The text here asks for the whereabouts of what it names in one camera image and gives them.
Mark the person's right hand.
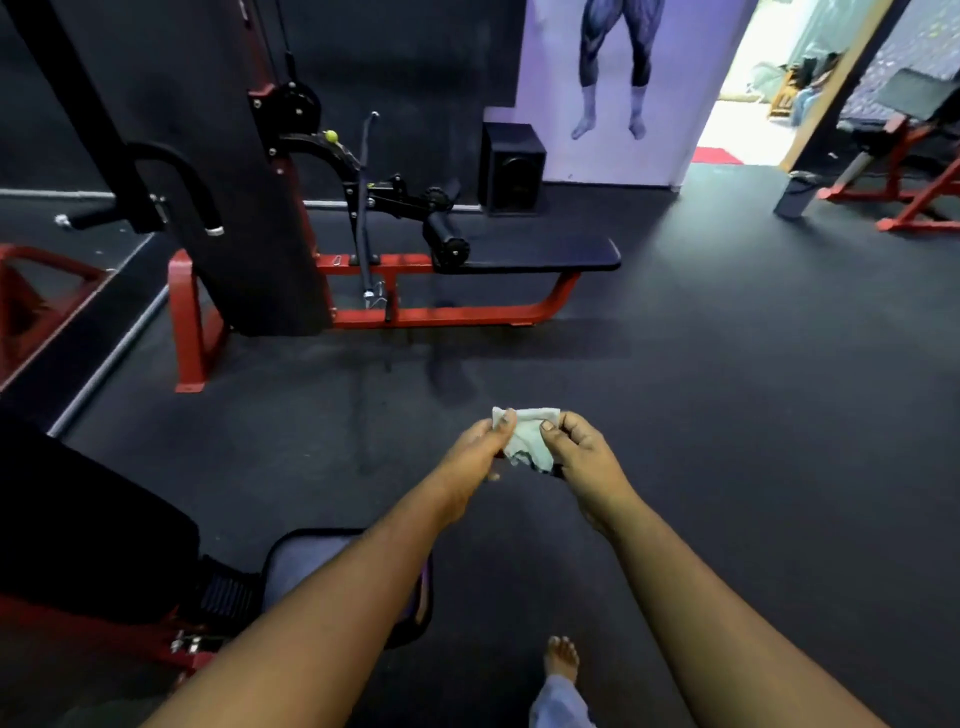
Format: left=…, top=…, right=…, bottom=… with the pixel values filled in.
left=540, top=411, right=630, bottom=538

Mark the person's left hand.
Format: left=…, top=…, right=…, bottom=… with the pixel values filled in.
left=433, top=409, right=519, bottom=526

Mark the white cloth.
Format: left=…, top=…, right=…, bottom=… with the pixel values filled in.
left=492, top=406, right=564, bottom=475

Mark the person's left forearm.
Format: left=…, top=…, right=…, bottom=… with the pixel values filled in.
left=142, top=480, right=481, bottom=728

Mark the person's right forearm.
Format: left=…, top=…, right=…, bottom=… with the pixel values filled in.
left=592, top=491, right=890, bottom=728

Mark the black padded bench seat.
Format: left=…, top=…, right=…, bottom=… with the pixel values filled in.
left=431, top=234, right=623, bottom=274

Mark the person's foot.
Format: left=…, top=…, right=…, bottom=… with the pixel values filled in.
left=543, top=636, right=581, bottom=685

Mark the black padded machine seat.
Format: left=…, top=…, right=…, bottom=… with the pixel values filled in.
left=260, top=528, right=435, bottom=651

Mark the black speaker box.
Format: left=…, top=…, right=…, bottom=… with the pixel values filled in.
left=477, top=122, right=548, bottom=217

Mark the person's grey trouser leg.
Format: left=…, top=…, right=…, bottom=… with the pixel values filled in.
left=528, top=673, right=597, bottom=728

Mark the grey waste bin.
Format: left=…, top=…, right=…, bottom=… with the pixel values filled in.
left=773, top=170, right=824, bottom=220

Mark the red black gym machine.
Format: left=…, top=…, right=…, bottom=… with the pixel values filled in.
left=0, top=408, right=264, bottom=691

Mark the red black cable row machine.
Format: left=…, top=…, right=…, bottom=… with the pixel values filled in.
left=7, top=0, right=582, bottom=394

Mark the muscle anatomy wall poster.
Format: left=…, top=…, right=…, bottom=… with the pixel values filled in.
left=570, top=0, right=667, bottom=142

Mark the black curved pull handle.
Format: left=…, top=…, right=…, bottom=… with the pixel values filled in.
left=54, top=141, right=225, bottom=238

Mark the red frame gym bench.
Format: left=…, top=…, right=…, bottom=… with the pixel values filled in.
left=816, top=67, right=960, bottom=234

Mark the wall mirror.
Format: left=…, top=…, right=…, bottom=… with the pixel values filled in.
left=0, top=0, right=170, bottom=395

